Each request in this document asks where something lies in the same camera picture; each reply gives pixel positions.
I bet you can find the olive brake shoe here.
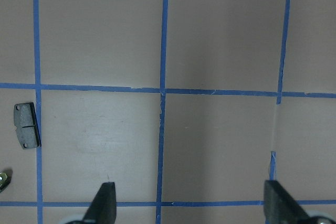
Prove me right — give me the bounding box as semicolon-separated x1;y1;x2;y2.
0;168;13;193

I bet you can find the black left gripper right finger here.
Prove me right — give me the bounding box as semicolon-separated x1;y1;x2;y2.
264;180;310;224

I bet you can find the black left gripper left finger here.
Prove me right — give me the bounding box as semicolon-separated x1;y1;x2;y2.
81;182;117;223

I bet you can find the dark grey brake pad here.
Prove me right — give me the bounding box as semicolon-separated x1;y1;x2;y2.
13;102;41;150

